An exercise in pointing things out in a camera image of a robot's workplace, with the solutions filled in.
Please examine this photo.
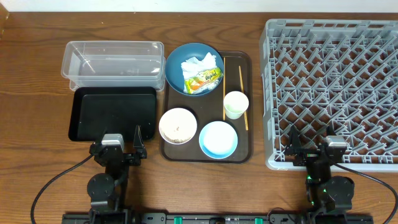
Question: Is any dark brown serving tray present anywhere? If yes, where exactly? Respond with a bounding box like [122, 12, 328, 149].
[160, 51, 253, 164]

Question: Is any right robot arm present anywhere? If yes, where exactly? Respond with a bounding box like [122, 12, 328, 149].
[285, 127, 354, 223]

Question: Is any left wooden chopstick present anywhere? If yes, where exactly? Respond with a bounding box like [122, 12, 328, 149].
[222, 57, 226, 121]

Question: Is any dark blue plate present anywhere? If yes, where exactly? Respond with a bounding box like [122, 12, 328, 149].
[165, 43, 224, 95]

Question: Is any right wooden chopstick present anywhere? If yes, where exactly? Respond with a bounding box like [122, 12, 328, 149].
[238, 65, 249, 131]

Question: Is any grey dishwasher rack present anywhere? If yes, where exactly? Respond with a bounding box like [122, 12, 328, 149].
[259, 19, 397, 172]

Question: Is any clear plastic waste bin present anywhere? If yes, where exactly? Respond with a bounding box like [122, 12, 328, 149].
[61, 40, 165, 91]

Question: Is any wooden chopstick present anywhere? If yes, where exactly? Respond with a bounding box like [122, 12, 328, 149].
[238, 65, 249, 131]
[222, 57, 226, 121]

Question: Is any yellow green snack wrapper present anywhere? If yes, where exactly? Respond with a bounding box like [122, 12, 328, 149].
[183, 67, 223, 95]

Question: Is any white bowl with food residue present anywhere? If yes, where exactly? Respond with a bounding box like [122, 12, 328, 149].
[159, 108, 198, 144]

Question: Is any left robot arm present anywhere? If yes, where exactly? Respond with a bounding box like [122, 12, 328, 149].
[87, 126, 147, 223]

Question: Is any light blue small bowl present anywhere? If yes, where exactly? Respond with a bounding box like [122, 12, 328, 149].
[198, 121, 238, 159]

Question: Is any white paper cup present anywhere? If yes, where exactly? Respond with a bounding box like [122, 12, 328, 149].
[223, 91, 249, 119]

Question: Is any black rectangular tray bin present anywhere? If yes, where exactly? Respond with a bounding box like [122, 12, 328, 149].
[68, 87, 157, 142]

